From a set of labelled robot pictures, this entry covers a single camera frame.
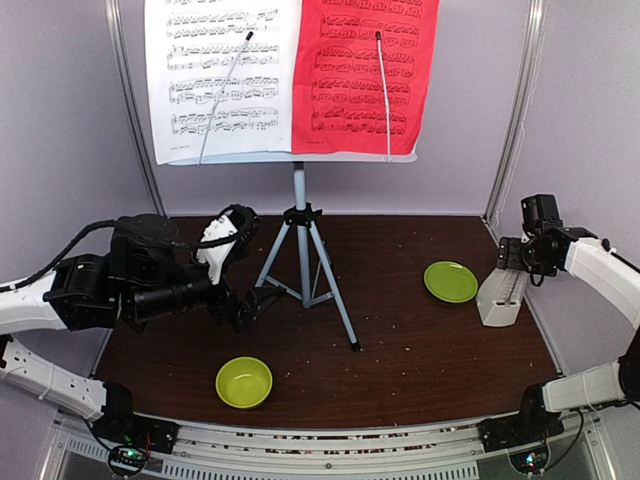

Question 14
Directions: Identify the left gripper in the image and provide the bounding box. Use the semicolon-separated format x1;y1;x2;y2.
126;256;286;333

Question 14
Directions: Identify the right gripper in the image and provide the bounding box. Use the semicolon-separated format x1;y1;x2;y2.
497;236;557;275

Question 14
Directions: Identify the light blue music stand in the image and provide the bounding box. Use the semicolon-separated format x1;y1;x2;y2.
159;29;419;354

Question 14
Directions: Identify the white metronome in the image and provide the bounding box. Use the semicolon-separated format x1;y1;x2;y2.
476;268;528;328

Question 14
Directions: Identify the red paper sheet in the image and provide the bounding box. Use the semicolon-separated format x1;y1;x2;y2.
292;0;440;156

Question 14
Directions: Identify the white sheet music page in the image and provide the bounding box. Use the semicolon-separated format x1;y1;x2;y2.
144;0;302;165

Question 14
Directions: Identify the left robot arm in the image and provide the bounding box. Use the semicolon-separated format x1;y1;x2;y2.
1;204;285;444

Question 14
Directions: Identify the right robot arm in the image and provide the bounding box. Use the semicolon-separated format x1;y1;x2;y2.
494;193;639;442

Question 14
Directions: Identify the green bowl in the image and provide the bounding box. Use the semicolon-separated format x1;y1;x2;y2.
215;356;273;410

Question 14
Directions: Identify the green plate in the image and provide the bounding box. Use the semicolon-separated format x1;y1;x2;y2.
423;261;479;304

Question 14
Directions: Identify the right aluminium frame post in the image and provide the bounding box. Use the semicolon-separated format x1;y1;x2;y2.
484;0;546;228

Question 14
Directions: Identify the aluminium frame post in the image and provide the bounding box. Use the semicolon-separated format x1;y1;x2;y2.
104;0;166;216
484;0;546;228

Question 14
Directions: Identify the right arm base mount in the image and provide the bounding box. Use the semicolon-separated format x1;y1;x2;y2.
477;384;564;476

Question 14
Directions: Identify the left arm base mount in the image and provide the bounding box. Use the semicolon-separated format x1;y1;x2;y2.
84;383;179;479

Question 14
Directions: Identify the front aluminium rail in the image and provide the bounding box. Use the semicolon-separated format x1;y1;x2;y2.
49;392;601;480

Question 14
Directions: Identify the left aluminium frame post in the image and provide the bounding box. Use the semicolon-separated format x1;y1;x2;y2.
104;0;166;216

